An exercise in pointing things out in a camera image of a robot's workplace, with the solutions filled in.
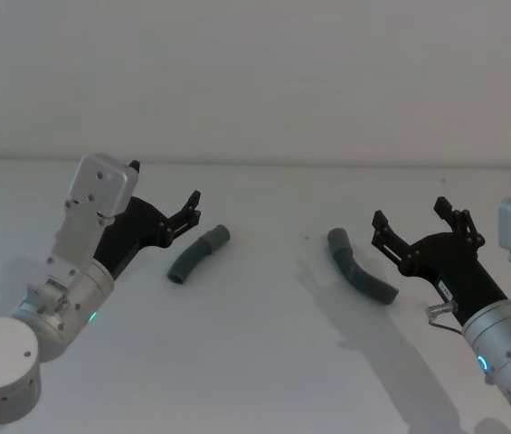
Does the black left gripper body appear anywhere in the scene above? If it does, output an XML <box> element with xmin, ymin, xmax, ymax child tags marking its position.
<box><xmin>93</xmin><ymin>196</ymin><xmax>170</xmax><ymax>282</ymax></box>

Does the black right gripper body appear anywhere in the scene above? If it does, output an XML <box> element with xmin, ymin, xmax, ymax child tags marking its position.
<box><xmin>398</xmin><ymin>231</ymin><xmax>508</xmax><ymax>326</ymax></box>

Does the grey ribbed hose piece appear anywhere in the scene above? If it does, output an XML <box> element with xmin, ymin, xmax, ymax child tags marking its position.
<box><xmin>166</xmin><ymin>223</ymin><xmax>232</xmax><ymax>287</ymax></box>
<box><xmin>326</xmin><ymin>227</ymin><xmax>400</xmax><ymax>307</ymax></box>

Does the white table cloth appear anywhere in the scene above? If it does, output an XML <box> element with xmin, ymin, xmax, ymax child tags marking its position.
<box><xmin>0</xmin><ymin>156</ymin><xmax>511</xmax><ymax>434</ymax></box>

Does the thin dark cable silver plug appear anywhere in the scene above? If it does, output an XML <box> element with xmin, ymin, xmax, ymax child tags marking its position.
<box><xmin>425</xmin><ymin>301</ymin><xmax>467</xmax><ymax>338</ymax></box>

